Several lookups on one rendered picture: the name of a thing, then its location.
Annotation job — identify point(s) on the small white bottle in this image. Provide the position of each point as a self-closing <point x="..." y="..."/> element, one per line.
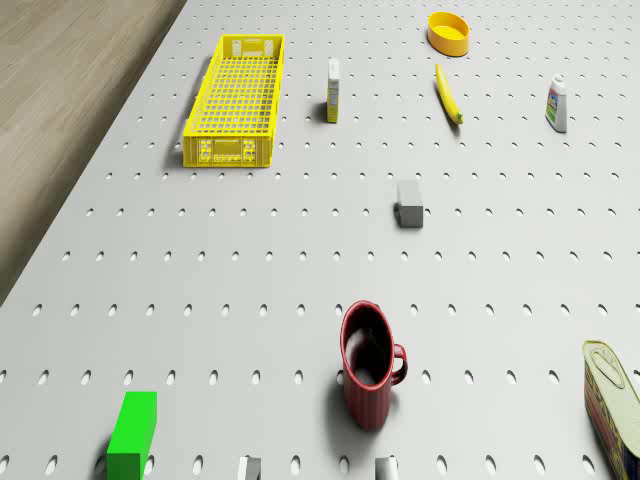
<point x="556" y="107"/>

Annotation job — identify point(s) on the grey cube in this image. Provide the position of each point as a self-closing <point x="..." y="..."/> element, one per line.
<point x="410" y="212"/>

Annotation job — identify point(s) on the banana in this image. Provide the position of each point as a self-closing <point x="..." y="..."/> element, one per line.
<point x="446" y="95"/>

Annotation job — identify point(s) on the red mug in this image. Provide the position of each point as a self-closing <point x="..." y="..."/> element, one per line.
<point x="370" y="405"/>

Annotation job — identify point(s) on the yellow basket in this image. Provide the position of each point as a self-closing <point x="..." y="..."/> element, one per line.
<point x="227" y="151"/>

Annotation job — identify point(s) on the green block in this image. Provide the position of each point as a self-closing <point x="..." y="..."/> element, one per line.
<point x="134" y="425"/>

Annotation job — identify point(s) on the yellow bowl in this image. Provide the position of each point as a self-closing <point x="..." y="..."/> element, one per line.
<point x="448" y="41"/>

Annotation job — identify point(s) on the white and yellow box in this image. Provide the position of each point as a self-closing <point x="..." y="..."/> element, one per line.
<point x="333" y="95"/>

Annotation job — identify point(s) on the flat-sided can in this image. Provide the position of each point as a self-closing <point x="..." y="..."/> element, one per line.
<point x="612" y="400"/>

